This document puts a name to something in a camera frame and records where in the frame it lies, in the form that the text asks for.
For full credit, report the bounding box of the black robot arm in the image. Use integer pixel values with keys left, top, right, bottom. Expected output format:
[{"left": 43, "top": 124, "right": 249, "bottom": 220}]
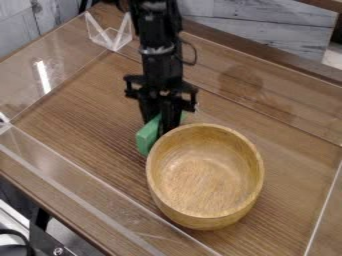
[{"left": 124, "top": 0, "right": 197, "bottom": 136}]

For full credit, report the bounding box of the brown wooden bowl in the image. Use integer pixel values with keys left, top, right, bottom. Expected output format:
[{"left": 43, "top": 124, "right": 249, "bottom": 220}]
[{"left": 145, "top": 123, "right": 265, "bottom": 230}]

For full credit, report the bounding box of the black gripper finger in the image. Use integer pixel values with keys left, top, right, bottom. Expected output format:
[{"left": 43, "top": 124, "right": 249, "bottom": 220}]
[
  {"left": 160, "top": 99, "right": 181, "bottom": 134},
  {"left": 138, "top": 97, "right": 160, "bottom": 123}
]

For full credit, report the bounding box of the black table leg frame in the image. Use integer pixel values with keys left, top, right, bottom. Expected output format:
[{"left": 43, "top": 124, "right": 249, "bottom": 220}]
[{"left": 29, "top": 208, "right": 75, "bottom": 256}]

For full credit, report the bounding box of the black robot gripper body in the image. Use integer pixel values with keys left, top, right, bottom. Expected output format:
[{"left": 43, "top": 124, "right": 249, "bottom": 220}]
[{"left": 124, "top": 53, "right": 197, "bottom": 112}]

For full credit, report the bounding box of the clear acrylic corner bracket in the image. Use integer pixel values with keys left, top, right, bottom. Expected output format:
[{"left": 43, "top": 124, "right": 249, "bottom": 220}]
[{"left": 84, "top": 12, "right": 133, "bottom": 52}]

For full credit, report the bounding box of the green rectangular block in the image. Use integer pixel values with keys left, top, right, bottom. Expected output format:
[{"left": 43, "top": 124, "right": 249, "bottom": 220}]
[{"left": 134, "top": 111, "right": 189, "bottom": 158}]

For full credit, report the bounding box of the clear acrylic barrier wall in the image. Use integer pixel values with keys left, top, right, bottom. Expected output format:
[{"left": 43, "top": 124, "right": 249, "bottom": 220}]
[{"left": 0, "top": 18, "right": 342, "bottom": 256}]

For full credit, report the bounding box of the black cable under table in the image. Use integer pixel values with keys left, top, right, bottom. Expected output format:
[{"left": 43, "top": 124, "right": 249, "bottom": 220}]
[{"left": 0, "top": 228, "right": 37, "bottom": 256}]

